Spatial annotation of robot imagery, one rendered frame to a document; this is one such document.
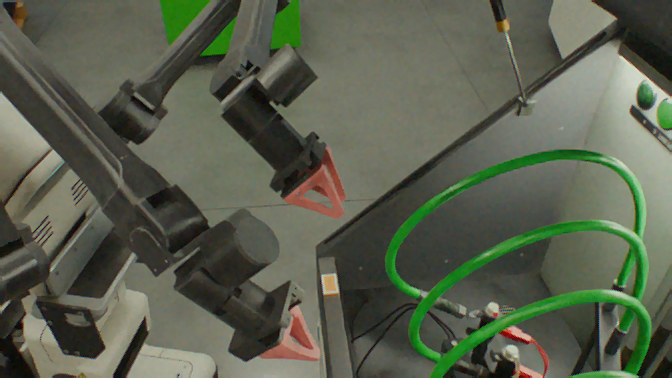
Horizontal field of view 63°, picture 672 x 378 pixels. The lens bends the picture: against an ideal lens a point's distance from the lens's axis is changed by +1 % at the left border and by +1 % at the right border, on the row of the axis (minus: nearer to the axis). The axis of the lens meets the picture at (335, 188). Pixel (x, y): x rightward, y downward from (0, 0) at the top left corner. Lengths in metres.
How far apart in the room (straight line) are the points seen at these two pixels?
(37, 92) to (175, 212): 0.20
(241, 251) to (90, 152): 0.21
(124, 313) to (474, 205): 0.83
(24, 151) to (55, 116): 0.29
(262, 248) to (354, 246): 0.63
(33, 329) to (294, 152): 0.77
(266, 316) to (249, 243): 0.11
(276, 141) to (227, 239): 0.17
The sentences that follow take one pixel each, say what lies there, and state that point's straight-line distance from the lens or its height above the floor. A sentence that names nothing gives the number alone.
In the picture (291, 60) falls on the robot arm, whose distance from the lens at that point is 0.68.
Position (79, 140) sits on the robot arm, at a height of 1.48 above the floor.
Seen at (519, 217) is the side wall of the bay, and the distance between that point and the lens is 1.26.
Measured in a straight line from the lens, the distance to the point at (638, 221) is 0.88.
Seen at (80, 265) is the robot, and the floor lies 1.04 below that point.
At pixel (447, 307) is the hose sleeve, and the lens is 0.88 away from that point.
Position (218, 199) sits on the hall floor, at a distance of 2.88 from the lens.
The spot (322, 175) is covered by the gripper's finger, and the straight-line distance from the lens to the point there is 0.68.
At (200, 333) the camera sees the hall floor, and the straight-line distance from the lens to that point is 2.31.
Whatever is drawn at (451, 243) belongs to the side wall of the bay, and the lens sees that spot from 1.25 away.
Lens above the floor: 1.82
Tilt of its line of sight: 39 degrees down
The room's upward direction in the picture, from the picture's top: straight up
